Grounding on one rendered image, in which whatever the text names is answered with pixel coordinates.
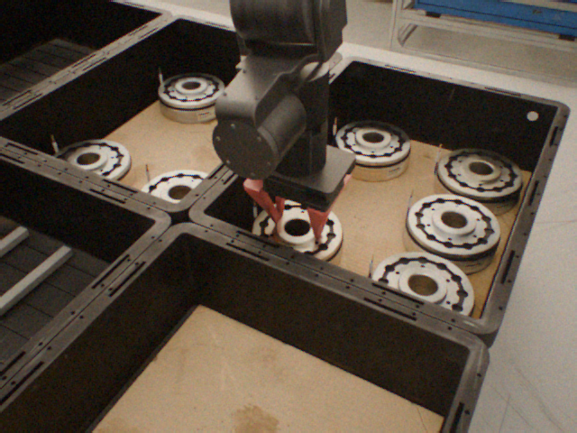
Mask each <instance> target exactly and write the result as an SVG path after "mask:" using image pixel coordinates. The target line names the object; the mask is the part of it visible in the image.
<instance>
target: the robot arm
mask: <svg viewBox="0 0 577 433"><path fill-rule="evenodd" d="M229 10H230V15H231V20H232V23H233V26H234V30H235V34H236V39H237V42H238V46H239V50H240V54H241V56H246V57H245V58H244V59H243V60H242V62H241V63H240V64H239V65H238V66H236V70H237V74H238V75H237V76H236V78H235V79H234V80H233V81H232V82H231V84H230V85H229V86H228V87H227V88H226V89H225V91H224V92H223V93H222V94H221V95H220V96H219V97H218V98H217V100H216V101H215V119H216V121H217V125H216V127H215V129H214V131H213V134H212V141H213V145H214V148H215V152H216V154H217V155H218V157H219V159H220V160H221V162H222V164H223V165H224V166H225V167H226V168H227V169H229V170H231V171H233V172H234V173H236V174H238V175H240V176H242V177H244V178H246V179H247V180H246V181H245V182H244V189H245V191H246V192H247V193H248V194H249V195H250V196H251V197H252V198H253V199H254V200H255V201H256V202H257V203H258V204H259V205H260V206H261V207H262V208H263V209H264V210H265V211H266V213H267V214H268V215H269V216H270V218H271V219H272V221H273V222H274V223H275V224H277V223H278V221H279V220H280V219H281V217H282V216H283V210H284V205H285V199H287V200H290V201H293V202H296V203H298V204H301V205H304V206H307V213H308V215H309V222H310V226H311V229H312V232H313V235H314V238H316V239H317V238H318V237H319V236H320V235H321V233H322V232H323V230H324V227H325V224H326V222H327V219H328V218H329V215H330V213H331V210H332V208H333V206H334V204H335V202H336V200H337V199H338V198H339V196H340V195H341V193H342V192H343V190H344V188H345V186H346V185H347V183H348V182H349V180H350V179H351V177H352V174H351V172H352V171H353V169H354V168H355V163H356V155H355V154H354V153H353V152H348V151H345V150H342V149H339V148H336V147H333V146H330V145H327V126H328V120H327V116H328V101H329V75H330V62H329V60H330V58H331V57H332V56H333V55H334V53H335V52H336V51H337V50H338V49H339V47H340V46H341V45H342V44H343V28H344V27H345V26H346V24H348V19H347V9H346V0H229ZM268 194H271V195H273V196H276V207H275V205H274V204H273V202H272V200H271V198H270V197H269V195H268Z"/></svg>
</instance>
